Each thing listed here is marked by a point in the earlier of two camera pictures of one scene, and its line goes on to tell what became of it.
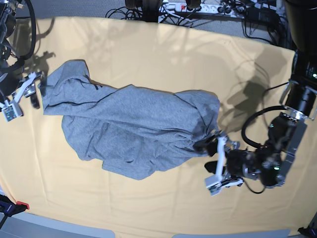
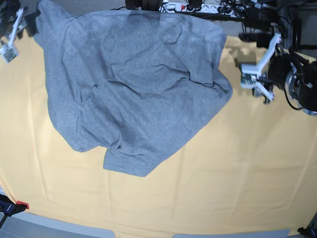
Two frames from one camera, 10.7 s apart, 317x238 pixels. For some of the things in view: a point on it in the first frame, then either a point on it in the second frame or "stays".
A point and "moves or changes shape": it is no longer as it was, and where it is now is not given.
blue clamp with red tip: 9,208 stays
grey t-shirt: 135,130 moves or changes shape
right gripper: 233,165 to 273,74
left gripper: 27,87 to 29,20
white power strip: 211,8 stays
